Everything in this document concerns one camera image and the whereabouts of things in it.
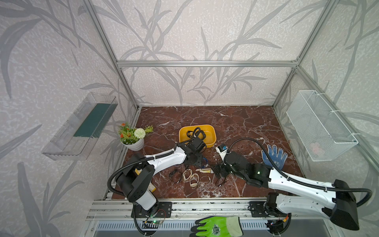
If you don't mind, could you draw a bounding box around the black strap watch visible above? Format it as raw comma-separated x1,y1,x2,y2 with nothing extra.
194,127,206,140

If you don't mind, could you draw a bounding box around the blue dotted work glove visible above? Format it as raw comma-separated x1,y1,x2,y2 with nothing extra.
261,144,288,170

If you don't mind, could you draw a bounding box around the yellow work glove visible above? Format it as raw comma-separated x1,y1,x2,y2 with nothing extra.
135,169,156,193

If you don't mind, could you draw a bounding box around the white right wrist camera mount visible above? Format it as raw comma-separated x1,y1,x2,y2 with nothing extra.
216,144,229,162

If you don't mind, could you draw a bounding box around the white wire mesh basket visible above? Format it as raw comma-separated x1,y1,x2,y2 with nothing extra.
286,90,359,162

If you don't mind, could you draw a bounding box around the aluminium frame post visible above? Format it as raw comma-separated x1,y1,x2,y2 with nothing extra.
83,0,139,110

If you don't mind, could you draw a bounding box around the green work glove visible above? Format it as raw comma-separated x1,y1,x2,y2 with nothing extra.
189,216,243,237

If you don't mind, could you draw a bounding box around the yellow plastic storage box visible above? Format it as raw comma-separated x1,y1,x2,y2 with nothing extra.
179,124,217,148

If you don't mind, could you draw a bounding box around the horizontal aluminium frame bar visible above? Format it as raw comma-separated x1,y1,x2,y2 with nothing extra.
116,60,297,68

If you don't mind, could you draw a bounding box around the silver chain bracelet watch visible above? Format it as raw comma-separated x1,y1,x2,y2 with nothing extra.
198,176,212,186

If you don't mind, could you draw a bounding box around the potted artificial flower plant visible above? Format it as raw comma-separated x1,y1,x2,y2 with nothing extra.
118,123,154,151

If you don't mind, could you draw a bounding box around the black band watch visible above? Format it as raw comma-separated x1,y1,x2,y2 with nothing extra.
169,169,182,184

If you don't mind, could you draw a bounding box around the clear acrylic wall shelf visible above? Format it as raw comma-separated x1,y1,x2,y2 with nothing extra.
41,92,118,161

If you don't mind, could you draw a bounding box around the chunky black watch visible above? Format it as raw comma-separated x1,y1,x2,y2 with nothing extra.
186,131,196,139

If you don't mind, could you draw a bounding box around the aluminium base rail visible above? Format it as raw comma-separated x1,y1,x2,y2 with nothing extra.
86,196,327,221

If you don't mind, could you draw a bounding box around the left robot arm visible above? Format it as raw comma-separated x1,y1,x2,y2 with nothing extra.
107,127,206,213

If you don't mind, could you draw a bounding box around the blue translucent watch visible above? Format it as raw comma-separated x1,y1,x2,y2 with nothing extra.
201,157,209,168

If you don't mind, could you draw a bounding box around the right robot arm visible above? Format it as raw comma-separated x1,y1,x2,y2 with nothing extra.
216,139,373,231

